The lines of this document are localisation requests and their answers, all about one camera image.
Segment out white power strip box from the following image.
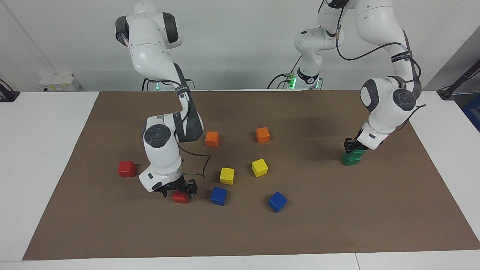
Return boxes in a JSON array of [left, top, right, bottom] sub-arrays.
[[39, 73, 81, 92]]

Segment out black stand pole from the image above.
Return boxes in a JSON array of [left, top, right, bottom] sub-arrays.
[[437, 59, 480, 100]]

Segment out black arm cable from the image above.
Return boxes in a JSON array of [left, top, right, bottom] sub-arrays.
[[142, 77, 212, 179], [335, 21, 428, 132]]

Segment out blue crate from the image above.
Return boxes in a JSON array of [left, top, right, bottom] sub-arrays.
[[461, 94, 480, 132]]

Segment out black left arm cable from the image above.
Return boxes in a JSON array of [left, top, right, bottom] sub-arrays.
[[335, 21, 428, 132]]

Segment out brown table mat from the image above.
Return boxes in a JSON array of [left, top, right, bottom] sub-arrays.
[[22, 90, 480, 260]]

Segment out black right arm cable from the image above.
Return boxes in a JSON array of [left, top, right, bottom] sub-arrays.
[[142, 77, 212, 179]]

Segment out black base cables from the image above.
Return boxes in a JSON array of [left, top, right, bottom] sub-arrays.
[[141, 77, 196, 91], [267, 56, 303, 90]]

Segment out yellow cube block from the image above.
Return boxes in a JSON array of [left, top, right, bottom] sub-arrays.
[[251, 158, 269, 178], [219, 167, 235, 185]]

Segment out black clamp device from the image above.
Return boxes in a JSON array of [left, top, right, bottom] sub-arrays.
[[0, 79, 20, 102]]

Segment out blue cube block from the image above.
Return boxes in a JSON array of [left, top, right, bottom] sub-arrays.
[[210, 186, 228, 206], [268, 191, 288, 213]]

